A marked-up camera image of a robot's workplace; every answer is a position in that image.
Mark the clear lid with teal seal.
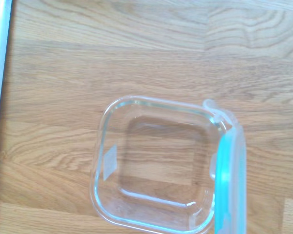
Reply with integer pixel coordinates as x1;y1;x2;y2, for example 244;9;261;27
202;98;248;234

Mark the clear glass food container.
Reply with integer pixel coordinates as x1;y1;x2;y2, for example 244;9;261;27
88;95;230;234

